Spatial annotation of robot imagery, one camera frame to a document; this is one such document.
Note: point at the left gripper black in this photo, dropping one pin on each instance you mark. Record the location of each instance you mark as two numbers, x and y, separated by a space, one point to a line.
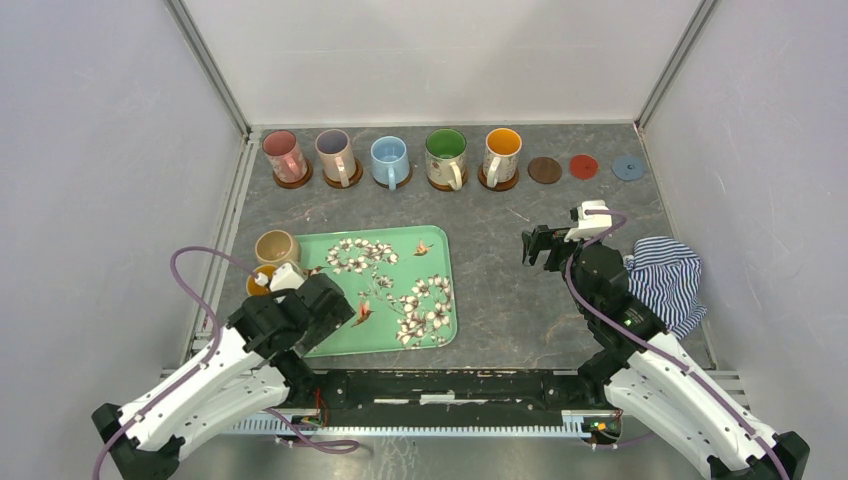
340 314

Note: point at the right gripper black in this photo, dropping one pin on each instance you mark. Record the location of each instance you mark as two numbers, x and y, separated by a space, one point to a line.
541 238

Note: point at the dark wooden coaster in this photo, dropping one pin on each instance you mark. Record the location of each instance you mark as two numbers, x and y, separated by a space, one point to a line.
544 170

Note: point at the red round coaster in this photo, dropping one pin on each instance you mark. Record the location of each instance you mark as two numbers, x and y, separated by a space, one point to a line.
583 167

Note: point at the orange interior mug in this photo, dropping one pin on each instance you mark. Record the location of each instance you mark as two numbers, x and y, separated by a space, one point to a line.
503 146

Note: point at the blue round coaster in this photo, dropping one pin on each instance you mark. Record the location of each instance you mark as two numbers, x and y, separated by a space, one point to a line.
628 167

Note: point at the green interior floral mug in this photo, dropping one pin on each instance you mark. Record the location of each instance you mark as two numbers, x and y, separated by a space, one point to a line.
445 156

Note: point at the light blue mug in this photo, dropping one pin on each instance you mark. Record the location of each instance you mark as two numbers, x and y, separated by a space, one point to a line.
389 160

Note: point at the purple interior mug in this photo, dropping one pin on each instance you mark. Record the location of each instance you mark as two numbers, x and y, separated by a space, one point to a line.
336 154

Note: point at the pink mug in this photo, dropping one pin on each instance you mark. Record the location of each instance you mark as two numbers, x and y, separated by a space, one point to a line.
285 155

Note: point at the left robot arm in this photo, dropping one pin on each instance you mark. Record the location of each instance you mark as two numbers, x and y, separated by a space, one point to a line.
255 362

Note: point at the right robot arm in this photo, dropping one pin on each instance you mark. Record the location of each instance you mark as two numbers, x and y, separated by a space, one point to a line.
643 370

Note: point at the blue orange-interior mug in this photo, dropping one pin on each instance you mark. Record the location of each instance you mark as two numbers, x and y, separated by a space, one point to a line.
258 284

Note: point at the beige mug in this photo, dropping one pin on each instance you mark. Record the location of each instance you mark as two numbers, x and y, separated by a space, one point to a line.
276 247

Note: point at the green floral tray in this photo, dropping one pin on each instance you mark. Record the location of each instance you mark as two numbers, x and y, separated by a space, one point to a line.
398 281

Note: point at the blue striped cloth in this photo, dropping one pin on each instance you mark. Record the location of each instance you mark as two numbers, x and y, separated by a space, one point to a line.
664 274

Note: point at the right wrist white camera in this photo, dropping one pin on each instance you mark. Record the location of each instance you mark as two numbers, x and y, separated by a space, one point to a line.
592 219

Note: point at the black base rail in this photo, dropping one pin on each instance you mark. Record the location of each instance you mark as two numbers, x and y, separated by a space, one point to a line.
448 398

